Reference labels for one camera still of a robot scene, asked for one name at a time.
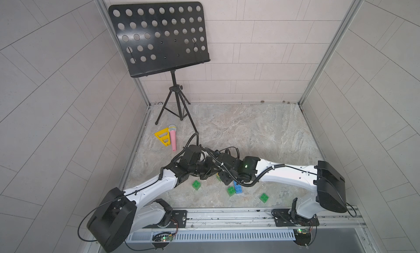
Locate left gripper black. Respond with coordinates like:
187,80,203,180
187,157,221,180

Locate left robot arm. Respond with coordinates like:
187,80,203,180
84,143,220,253

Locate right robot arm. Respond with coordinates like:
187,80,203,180
206,149,357,227

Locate green lego brick beside blue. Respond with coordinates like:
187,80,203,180
227,186,236,197

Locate pink toy microphone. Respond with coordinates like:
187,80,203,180
168,125,177,151

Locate white ventilation grille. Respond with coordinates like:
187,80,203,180
126,229,296,243

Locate black perforated music stand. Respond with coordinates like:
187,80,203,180
108,2,210,120

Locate aluminium mounting rail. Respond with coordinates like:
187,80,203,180
91,205,366,233

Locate yellow plastic triangle frame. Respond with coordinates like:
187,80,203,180
154,127,171,147

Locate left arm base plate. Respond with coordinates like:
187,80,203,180
158,210,188,229

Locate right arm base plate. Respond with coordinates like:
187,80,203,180
271,209,319,227

